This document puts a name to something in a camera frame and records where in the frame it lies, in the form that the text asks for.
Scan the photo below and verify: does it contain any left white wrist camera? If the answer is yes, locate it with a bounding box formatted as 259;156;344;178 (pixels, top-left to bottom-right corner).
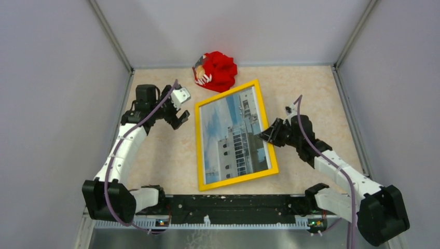
171;87;191;111

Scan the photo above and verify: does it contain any aluminium front rail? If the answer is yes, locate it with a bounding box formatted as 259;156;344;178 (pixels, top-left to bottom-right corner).
74;193;408;249

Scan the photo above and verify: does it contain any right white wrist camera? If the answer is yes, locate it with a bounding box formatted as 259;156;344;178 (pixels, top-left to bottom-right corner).
284;103;298;120

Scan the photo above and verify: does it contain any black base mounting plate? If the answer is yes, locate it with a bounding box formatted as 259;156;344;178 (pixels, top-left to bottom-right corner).
134;194;339;226

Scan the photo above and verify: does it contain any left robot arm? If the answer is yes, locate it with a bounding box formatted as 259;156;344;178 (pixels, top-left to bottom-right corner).
81;81;191;226

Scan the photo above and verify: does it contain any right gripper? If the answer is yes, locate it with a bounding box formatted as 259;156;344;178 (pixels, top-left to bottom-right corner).
258;118;301;148

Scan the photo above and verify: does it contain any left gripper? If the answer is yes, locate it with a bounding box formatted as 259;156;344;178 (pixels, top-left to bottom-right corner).
150;85;189;129

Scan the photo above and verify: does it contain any red crumpled cloth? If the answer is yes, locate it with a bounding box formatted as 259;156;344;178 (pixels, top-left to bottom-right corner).
192;51;238;93

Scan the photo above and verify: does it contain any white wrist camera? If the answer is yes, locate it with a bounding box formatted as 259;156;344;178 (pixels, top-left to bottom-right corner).
284;103;298;120
171;87;191;111

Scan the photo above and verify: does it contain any building photo print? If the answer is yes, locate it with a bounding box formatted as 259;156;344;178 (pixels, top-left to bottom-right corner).
199;86;273;185

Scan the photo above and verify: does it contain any yellow wooden picture frame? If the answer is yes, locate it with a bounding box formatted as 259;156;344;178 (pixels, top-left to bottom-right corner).
194;79;280;192

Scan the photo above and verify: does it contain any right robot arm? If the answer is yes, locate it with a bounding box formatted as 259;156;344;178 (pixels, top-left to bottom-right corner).
257;115;410;246

